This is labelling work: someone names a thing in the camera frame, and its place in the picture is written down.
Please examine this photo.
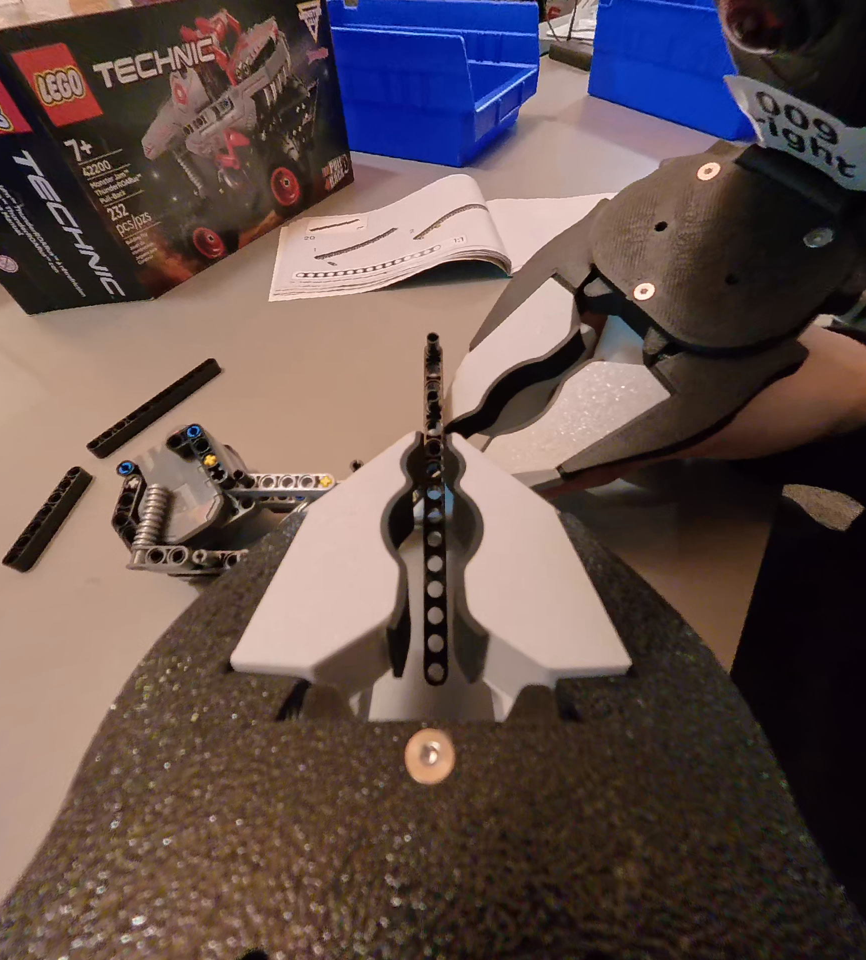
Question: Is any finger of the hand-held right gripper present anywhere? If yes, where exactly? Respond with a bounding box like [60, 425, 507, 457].
[446, 321, 608, 441]
[487, 352, 673, 477]

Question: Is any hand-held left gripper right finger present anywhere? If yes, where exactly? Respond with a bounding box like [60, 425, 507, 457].
[450, 433, 634, 723]

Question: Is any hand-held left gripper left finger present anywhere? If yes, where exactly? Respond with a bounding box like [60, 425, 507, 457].
[229, 432, 415, 723]

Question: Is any long black toy beam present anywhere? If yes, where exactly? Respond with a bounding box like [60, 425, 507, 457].
[401, 331, 455, 686]

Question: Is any person's right hand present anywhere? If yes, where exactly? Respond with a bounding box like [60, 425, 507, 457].
[536, 330, 866, 498]

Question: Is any grey toy brick assembly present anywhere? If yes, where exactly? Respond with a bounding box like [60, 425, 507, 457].
[109, 423, 338, 579]

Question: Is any white instruction booklet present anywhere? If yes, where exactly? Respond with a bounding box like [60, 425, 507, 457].
[267, 173, 619, 303]

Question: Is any blue plastic bin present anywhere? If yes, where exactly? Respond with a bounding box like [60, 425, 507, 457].
[325, 0, 541, 168]
[586, 0, 761, 144]

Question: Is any short black toy beam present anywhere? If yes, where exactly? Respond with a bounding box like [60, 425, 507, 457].
[1, 465, 95, 576]

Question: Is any person's black clothing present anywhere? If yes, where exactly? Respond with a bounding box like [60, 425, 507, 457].
[729, 480, 866, 960]

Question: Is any black toy set box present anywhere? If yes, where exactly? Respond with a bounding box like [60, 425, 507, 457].
[0, 15, 356, 317]

